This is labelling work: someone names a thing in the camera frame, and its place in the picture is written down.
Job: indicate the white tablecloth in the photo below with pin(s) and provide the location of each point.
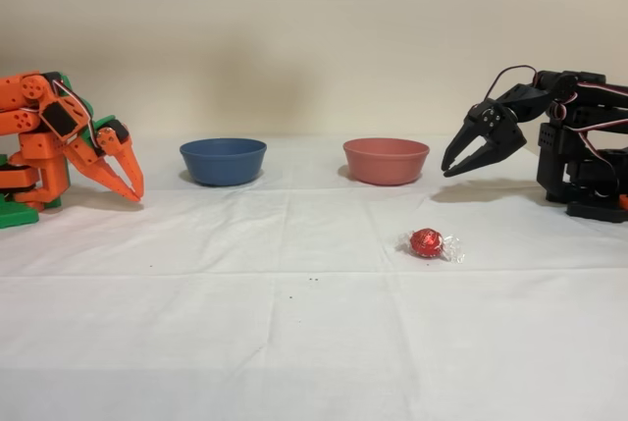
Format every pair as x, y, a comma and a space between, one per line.
294, 332

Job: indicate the red bowl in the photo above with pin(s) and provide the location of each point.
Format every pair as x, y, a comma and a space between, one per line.
386, 163

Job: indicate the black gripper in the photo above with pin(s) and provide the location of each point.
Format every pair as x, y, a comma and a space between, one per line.
500, 132

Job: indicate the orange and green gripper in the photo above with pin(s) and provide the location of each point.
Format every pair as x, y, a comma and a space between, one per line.
109, 144

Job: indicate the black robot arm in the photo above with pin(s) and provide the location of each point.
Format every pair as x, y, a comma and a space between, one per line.
584, 146

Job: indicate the small orange clamp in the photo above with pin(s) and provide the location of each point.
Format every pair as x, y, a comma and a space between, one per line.
623, 200

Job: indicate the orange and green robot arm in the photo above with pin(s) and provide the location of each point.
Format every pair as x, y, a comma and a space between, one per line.
44, 148

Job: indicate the red candy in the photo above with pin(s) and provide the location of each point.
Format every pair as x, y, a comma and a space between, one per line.
426, 243

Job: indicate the blue bowl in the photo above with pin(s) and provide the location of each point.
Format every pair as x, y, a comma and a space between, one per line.
223, 161

